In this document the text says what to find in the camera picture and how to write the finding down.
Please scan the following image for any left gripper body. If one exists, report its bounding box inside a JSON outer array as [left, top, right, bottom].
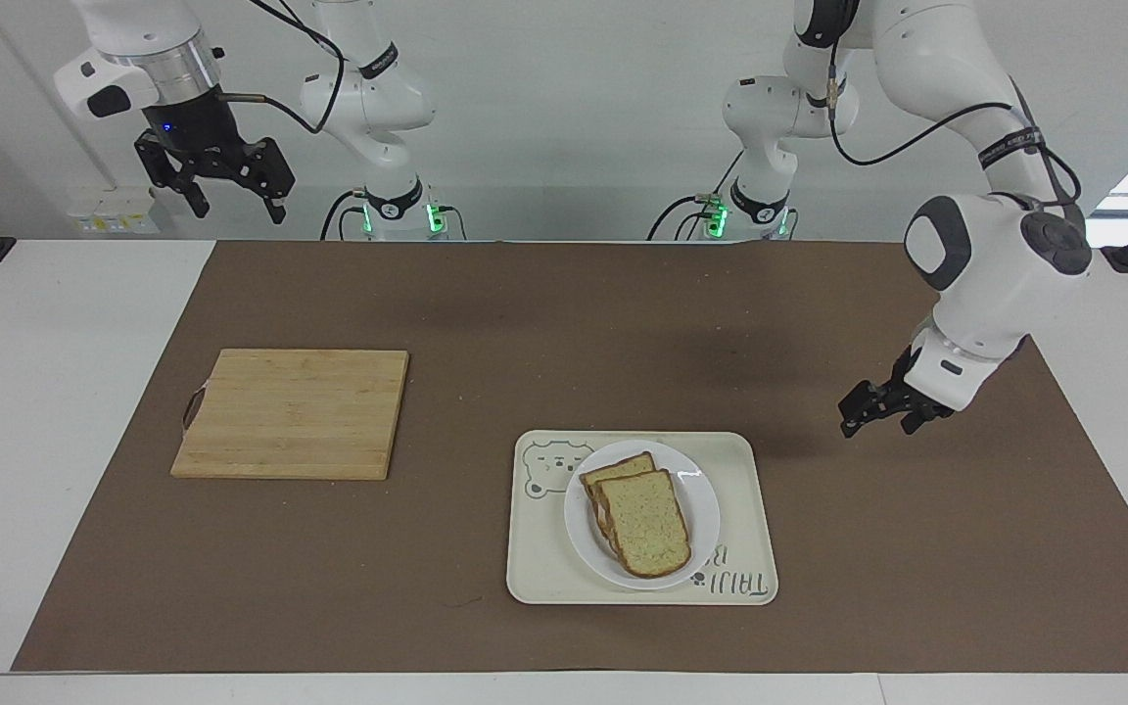
[[889, 343, 929, 396]]

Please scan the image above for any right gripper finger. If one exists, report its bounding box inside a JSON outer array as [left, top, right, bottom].
[[133, 131, 212, 220], [221, 136, 298, 226]]

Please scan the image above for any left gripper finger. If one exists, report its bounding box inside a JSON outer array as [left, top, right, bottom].
[[899, 396, 958, 438], [837, 377, 909, 440]]

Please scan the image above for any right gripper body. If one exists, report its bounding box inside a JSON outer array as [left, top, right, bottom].
[[140, 86, 248, 164]]

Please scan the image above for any white round plate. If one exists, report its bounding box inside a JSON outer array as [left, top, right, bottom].
[[563, 438, 723, 591]]

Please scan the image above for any wooden cutting board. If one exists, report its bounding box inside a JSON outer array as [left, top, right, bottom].
[[169, 348, 411, 482]]

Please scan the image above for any bread slice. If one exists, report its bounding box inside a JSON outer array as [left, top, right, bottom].
[[593, 469, 694, 580], [578, 451, 659, 502]]

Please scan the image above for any cream tray with bear print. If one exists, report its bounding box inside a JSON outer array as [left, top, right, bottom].
[[505, 430, 780, 607]]

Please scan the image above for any black cable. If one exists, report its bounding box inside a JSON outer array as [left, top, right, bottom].
[[319, 190, 370, 242], [646, 147, 747, 242], [822, 57, 1085, 212], [219, 0, 349, 137]]

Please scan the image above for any white wall socket strip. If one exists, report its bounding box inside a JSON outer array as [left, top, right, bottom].
[[68, 189, 162, 237]]

